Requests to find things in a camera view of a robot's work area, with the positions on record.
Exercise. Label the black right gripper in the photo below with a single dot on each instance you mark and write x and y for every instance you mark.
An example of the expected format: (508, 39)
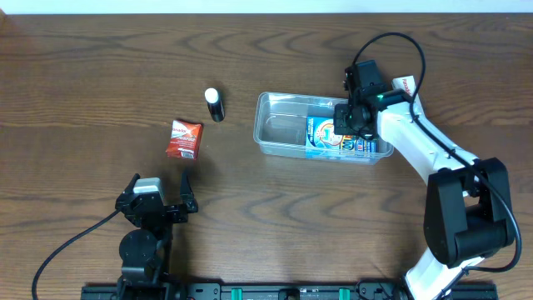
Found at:
(344, 121)

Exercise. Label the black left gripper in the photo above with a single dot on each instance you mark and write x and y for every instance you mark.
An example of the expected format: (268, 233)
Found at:
(178, 215)

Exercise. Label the blue Cool Fever box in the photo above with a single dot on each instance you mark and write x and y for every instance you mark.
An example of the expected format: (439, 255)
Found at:
(323, 143)

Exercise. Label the clear plastic container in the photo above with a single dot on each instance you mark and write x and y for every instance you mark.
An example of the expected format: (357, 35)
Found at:
(280, 125)

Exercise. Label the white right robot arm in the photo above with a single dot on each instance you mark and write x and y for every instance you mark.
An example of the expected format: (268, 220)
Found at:
(468, 215)

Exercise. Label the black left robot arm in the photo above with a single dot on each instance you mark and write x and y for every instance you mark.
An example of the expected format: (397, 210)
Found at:
(146, 251)

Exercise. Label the white Panadol box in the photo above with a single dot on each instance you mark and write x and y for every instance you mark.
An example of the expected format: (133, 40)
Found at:
(408, 84)

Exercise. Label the red Panadol box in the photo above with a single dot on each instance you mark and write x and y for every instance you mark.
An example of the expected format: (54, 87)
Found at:
(185, 140)

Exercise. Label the black bottle white cap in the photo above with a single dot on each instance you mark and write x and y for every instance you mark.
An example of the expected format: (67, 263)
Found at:
(214, 104)

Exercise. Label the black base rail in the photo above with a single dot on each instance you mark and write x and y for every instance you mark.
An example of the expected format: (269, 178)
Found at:
(215, 291)

